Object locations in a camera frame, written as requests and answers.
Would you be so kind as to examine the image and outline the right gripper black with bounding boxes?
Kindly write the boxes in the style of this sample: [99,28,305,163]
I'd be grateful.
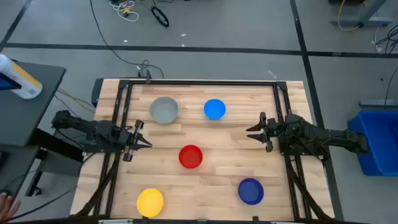
[246,111,282,153]

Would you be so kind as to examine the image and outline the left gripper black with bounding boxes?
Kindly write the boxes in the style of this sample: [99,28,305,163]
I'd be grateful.
[119,119,153,162]

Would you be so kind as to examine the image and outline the grey bowl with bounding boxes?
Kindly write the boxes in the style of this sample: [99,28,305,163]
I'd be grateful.
[149,96,180,124]

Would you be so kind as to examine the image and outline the light blue bowl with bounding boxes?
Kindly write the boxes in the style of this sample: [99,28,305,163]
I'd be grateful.
[203,98,227,121]

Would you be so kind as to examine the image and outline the red bowl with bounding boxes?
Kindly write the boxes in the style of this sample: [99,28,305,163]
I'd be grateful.
[178,144,203,170]

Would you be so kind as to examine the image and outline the dark blue bowl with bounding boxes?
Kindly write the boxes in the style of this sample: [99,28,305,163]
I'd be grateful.
[238,177,265,206]

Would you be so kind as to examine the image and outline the yellow bowl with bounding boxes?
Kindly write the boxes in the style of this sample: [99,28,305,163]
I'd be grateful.
[136,187,165,218]

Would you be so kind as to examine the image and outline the black side table stand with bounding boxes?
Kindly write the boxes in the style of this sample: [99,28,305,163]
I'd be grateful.
[25,127,85,197]

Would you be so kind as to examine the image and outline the dark grey side table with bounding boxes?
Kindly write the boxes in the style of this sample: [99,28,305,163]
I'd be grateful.
[0,60,67,197]

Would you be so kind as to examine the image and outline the blue plastic bin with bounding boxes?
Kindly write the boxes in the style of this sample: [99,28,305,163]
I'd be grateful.
[347,110,398,177]

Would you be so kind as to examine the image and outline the grey metal bar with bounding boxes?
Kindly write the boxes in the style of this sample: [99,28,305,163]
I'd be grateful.
[358,99,398,108]

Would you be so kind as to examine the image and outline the white bottle with yellow label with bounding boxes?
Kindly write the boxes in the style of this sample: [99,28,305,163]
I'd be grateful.
[0,54,43,100]

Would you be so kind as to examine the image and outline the dark blue flat object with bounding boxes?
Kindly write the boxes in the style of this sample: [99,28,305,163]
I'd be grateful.
[0,72,23,91]

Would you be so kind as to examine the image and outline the person's hand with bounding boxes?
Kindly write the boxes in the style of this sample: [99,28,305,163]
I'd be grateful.
[0,192,22,223]

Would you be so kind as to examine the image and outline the grey desk leg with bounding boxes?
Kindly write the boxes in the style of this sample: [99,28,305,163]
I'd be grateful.
[330,0,394,28]

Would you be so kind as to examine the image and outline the black aluminium table frame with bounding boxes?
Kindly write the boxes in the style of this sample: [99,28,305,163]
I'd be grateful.
[73,78,335,223]

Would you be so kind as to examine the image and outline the thin yellow cable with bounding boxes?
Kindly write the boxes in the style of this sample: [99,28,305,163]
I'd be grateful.
[57,88,96,112]

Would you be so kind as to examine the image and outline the long black floor cable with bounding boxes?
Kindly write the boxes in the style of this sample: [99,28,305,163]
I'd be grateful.
[89,0,165,79]

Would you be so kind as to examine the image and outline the black cable under table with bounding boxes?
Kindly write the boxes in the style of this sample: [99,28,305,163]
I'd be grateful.
[0,185,78,223]

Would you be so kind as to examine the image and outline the black coiled cable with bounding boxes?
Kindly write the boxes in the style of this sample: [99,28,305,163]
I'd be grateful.
[150,6,170,28]

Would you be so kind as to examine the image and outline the white cable bundle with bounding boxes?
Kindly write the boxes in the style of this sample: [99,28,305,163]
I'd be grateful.
[108,0,140,23]

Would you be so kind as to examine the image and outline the yellow floor cable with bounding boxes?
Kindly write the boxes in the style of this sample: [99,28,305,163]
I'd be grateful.
[336,0,368,32]

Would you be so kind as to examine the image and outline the thin black cable by bin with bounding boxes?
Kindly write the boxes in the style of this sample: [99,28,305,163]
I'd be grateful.
[383,66,398,106]

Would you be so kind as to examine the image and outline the black cable tangle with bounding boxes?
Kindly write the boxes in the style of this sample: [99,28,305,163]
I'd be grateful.
[374,24,398,54]

